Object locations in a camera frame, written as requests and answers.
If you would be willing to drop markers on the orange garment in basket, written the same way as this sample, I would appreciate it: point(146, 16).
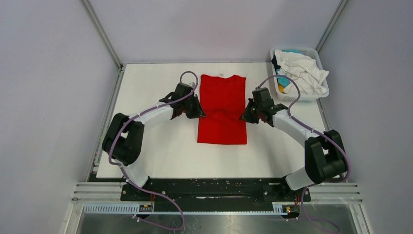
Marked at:
point(280, 88)

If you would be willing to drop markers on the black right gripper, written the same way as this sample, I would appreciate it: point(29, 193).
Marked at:
point(246, 116)

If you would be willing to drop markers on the white t shirt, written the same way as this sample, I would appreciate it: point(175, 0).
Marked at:
point(303, 70)

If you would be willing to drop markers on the white plastic laundry basket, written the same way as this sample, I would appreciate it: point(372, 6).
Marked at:
point(313, 54)

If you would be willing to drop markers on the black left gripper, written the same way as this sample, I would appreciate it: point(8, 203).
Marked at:
point(197, 112)

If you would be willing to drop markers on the teal garment in basket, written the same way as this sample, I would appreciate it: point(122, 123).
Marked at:
point(284, 81)

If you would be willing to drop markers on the black garment in basket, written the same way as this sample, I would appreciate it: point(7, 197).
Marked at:
point(276, 66)

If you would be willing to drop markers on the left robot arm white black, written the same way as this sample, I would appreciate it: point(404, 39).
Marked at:
point(124, 138)

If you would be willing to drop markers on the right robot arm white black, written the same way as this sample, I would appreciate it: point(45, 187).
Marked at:
point(323, 151)

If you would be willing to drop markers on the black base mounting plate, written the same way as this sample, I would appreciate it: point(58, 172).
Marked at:
point(213, 195)

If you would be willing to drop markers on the red t shirt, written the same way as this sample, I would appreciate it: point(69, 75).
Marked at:
point(223, 101)

